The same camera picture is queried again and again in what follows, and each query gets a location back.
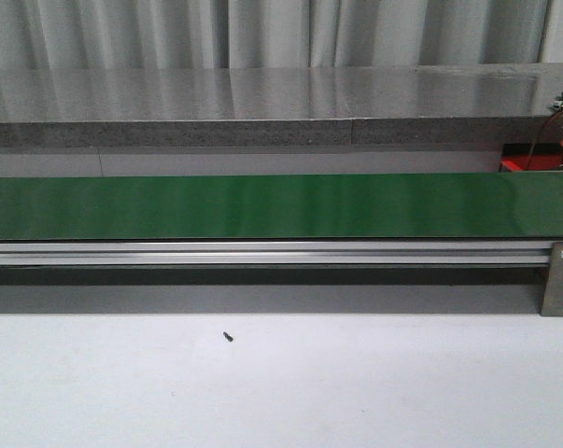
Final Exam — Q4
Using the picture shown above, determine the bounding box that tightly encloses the green conveyor belt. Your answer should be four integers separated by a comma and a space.
0, 172, 563, 241

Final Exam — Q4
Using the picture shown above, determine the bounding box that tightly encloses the red plastic bin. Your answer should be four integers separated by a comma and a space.
500, 144, 563, 172

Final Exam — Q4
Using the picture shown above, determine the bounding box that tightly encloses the grey pleated curtain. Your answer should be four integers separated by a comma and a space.
0, 1, 551, 69

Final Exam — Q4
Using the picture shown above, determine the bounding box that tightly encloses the aluminium conveyor frame rail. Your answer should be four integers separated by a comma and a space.
0, 240, 554, 267

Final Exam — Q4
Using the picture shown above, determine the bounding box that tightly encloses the grey stone shelf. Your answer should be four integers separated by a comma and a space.
0, 63, 563, 147

